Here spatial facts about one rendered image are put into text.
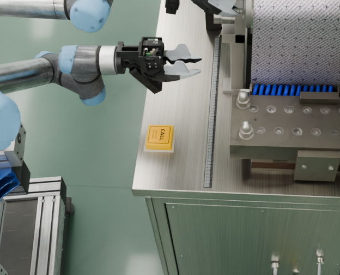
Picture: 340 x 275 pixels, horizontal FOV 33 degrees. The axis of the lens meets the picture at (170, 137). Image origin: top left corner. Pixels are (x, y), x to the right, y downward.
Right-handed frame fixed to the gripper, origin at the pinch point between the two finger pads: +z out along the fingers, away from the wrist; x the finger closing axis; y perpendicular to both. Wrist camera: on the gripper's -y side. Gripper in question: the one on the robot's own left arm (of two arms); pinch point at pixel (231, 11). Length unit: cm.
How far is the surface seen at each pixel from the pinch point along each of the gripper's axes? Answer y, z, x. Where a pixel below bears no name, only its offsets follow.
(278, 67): -3.8, 18.7, -4.3
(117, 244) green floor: -126, 43, -5
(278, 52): 0.3, 14.8, -4.3
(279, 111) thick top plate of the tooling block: -8.4, 23.1, -13.1
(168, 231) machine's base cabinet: -56, 24, -30
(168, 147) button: -35.6, 8.2, -17.5
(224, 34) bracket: -9.5, 5.3, 3.0
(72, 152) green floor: -144, 21, 40
